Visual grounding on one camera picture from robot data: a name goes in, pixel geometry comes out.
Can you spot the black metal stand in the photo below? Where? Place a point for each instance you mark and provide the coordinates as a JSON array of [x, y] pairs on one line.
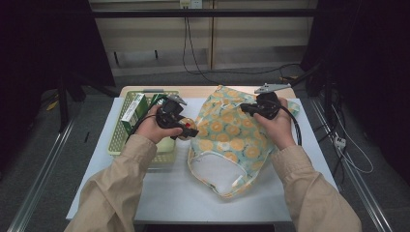
[[63, 103], [328, 96]]

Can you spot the black metal crossbar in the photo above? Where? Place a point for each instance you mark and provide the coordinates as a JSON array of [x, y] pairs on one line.
[[206, 13]]

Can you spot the dark green box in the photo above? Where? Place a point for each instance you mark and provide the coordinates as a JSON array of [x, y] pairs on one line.
[[158, 99]]

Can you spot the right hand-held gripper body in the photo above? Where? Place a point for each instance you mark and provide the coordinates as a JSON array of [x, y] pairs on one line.
[[267, 106]]

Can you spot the white wall outlet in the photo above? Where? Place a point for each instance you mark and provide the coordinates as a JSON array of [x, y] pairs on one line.
[[190, 4]]

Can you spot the small round yellowish jar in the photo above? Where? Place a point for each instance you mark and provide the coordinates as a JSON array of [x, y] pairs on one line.
[[188, 124]]

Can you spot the black curtain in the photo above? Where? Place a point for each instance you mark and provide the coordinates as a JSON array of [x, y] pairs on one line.
[[370, 64], [38, 48]]

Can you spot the person's left hand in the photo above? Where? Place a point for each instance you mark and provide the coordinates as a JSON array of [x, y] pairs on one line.
[[150, 129]]

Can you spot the person's right hand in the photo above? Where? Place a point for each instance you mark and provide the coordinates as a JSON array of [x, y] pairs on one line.
[[280, 129]]

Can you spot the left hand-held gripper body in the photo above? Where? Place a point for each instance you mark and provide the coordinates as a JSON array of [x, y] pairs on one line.
[[169, 117]]

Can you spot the white box with green stripe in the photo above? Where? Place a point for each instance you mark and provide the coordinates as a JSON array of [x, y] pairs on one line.
[[133, 111]]

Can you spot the pale green perforated plastic basket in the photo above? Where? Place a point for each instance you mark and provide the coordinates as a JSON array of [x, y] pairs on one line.
[[117, 141]]

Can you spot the grey basket clip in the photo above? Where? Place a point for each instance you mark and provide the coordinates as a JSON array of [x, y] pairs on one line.
[[153, 91]]

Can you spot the white power strip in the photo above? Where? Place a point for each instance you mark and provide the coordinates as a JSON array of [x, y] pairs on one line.
[[340, 142]]

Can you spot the orange slice print fabric bag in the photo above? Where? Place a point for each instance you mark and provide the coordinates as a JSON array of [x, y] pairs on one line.
[[228, 135]]

